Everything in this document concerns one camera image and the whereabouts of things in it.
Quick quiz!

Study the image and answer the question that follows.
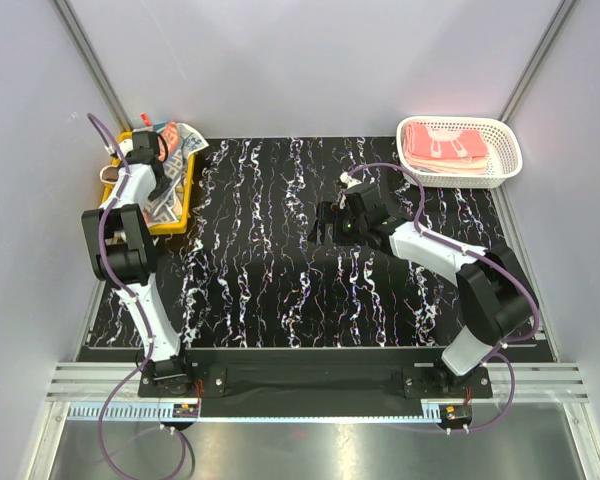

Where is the beige cloth loop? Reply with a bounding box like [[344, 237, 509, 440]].
[[99, 165, 119, 186]]

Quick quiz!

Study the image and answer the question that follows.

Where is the blue white patterned towel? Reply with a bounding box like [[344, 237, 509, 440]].
[[144, 122, 209, 235]]

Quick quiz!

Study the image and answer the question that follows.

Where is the small circuit board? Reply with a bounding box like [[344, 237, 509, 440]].
[[173, 403, 200, 419], [443, 404, 473, 421]]

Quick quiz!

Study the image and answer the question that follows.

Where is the slotted white cable duct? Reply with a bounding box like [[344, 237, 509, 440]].
[[68, 403, 173, 421]]

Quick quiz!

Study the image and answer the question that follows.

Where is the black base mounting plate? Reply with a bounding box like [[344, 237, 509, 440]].
[[138, 347, 493, 421]]

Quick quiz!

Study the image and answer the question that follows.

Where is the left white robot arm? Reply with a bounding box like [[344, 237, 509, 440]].
[[81, 131, 196, 397]]

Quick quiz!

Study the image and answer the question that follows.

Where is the black marble pattern mat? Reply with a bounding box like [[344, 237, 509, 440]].
[[157, 137, 504, 348]]

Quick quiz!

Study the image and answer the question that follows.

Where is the right small circuit board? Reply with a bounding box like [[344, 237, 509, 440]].
[[443, 404, 473, 421]]

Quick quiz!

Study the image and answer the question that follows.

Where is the pink bunny towel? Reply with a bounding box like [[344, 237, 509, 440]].
[[404, 122, 488, 159]]

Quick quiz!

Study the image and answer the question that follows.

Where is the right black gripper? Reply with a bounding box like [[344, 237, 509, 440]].
[[307, 202, 367, 247]]

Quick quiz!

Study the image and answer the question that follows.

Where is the plain pink towel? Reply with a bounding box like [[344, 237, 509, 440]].
[[403, 153, 488, 175]]

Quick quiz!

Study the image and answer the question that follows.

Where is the yellow plastic bin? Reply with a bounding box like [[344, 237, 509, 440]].
[[100, 122, 208, 235]]

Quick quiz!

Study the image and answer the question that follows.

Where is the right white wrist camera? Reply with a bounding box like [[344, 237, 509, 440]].
[[339, 172, 361, 189]]

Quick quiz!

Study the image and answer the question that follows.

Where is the orange grey printed towel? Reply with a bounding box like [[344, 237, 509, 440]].
[[140, 113, 180, 162]]

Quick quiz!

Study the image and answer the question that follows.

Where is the left small circuit board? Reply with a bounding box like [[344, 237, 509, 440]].
[[173, 403, 200, 419]]

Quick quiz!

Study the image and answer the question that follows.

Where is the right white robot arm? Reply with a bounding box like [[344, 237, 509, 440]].
[[308, 184, 538, 397]]

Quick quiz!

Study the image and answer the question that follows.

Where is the white perforated basket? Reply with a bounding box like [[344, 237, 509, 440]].
[[396, 115, 523, 189]]

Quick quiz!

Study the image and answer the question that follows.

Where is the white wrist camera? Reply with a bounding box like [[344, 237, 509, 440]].
[[105, 138, 133, 158], [339, 172, 361, 189]]

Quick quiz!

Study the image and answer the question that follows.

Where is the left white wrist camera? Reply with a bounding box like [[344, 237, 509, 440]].
[[105, 138, 133, 158]]

